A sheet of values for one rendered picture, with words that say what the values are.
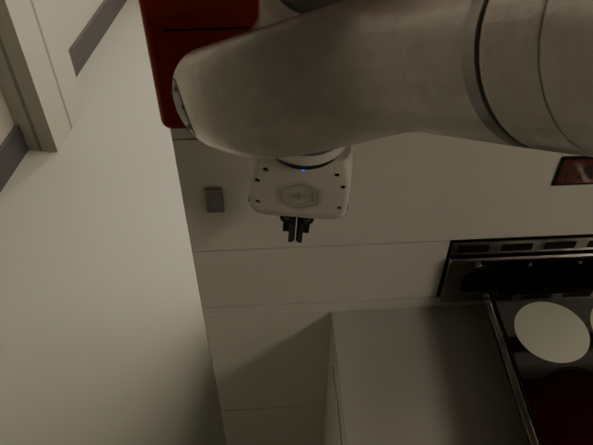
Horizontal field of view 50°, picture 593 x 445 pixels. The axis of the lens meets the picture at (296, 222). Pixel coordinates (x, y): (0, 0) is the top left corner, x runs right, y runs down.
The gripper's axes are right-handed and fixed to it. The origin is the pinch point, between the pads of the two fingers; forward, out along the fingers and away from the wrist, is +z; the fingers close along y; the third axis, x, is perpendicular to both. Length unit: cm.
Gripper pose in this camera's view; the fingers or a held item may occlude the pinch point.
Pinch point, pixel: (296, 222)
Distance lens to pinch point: 72.5
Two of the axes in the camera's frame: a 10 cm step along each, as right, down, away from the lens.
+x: 0.7, -8.4, 5.3
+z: -0.5, 5.3, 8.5
